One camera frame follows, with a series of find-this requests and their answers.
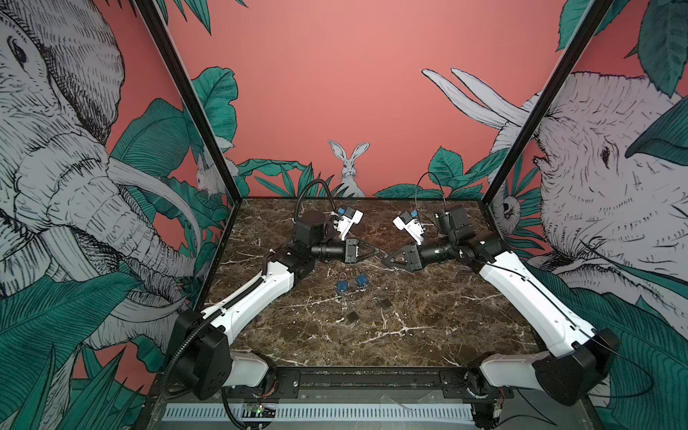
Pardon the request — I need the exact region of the black corner frame post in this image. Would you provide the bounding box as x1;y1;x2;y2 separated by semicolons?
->
481;0;614;206
134;0;243;208

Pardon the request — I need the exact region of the white perforated strip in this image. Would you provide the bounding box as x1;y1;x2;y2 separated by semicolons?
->
162;403;474;425

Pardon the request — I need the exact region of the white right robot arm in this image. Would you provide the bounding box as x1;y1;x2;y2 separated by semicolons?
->
383;233;620;406

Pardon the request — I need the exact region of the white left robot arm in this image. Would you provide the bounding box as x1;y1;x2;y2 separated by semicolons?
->
159;238;381;400

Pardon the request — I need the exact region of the small green circuit board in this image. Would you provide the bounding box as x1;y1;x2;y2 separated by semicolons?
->
243;404;277;420

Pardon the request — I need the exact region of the black corner frame post right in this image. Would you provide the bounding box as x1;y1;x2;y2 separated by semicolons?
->
481;0;614;206

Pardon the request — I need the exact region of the thin black right cable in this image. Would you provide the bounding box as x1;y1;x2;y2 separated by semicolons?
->
483;257;657;401

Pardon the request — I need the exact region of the black corner frame post left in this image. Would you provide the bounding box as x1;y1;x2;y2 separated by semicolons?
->
134;0;243;208

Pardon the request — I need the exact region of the blue padlock right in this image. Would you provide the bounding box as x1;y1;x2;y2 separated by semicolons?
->
356;274;369;290

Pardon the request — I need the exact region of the black corrugated left cable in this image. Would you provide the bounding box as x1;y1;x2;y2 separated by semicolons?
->
158;305;227;399

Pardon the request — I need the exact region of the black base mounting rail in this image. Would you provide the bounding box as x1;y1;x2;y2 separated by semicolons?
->
257;366;506;401

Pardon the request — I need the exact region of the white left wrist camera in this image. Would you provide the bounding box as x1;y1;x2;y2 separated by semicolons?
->
334;207;363;240

